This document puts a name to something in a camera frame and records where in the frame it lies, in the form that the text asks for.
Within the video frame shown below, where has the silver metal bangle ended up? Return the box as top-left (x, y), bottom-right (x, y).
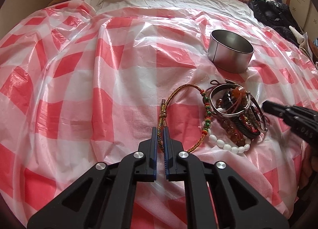
top-left (209, 82), bottom-right (252, 118)

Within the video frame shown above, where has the white bead bracelet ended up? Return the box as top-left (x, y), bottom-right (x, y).
top-left (202, 119), bottom-right (251, 155)

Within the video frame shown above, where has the amber bead bracelet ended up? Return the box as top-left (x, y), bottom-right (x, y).
top-left (214, 94), bottom-right (249, 146)

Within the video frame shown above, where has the gold braided cord bracelet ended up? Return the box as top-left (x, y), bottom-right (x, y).
top-left (157, 83), bottom-right (213, 154)

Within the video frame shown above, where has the pile of clothes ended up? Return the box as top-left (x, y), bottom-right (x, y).
top-left (289, 26), bottom-right (317, 69)

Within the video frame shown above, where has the round silver metal tin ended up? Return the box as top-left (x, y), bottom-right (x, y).
top-left (207, 30), bottom-right (254, 73)

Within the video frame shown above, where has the black plastic bag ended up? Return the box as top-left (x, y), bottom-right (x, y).
top-left (247, 0), bottom-right (302, 47)

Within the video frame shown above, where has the red white checkered plastic sheet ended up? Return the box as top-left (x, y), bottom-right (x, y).
top-left (1, 0), bottom-right (317, 224)

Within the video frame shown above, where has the striped white bed sheet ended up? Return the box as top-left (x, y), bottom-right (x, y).
top-left (94, 0), bottom-right (258, 25)

